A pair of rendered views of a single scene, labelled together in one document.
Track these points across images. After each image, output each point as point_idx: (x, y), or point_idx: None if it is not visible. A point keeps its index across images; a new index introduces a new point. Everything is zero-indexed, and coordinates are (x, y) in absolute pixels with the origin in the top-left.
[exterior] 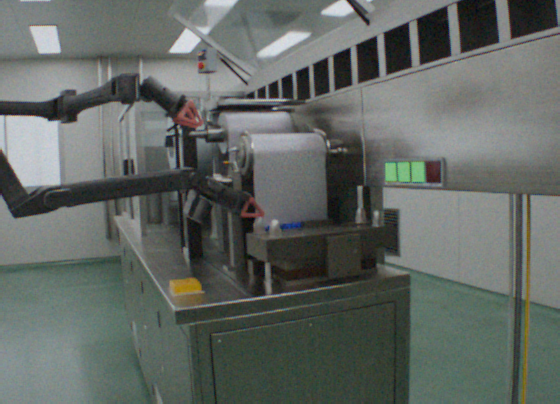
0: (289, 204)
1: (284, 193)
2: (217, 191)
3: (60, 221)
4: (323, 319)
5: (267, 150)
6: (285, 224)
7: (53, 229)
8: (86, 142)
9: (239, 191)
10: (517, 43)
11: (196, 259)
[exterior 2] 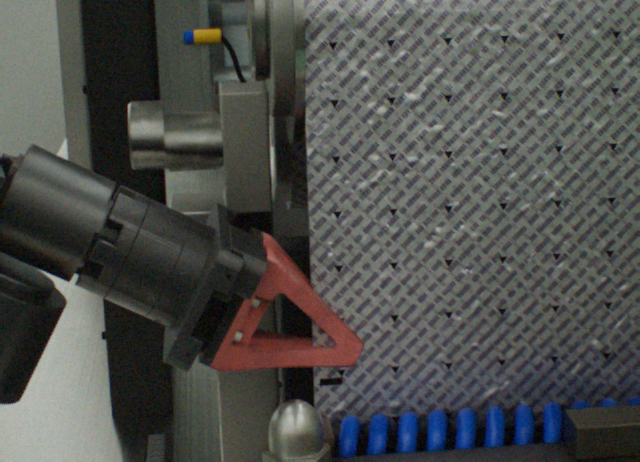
0: (512, 300)
1: (485, 241)
2: (73, 238)
3: (30, 51)
4: None
5: None
6: (482, 404)
7: (10, 73)
8: None
9: (218, 229)
10: None
11: (139, 424)
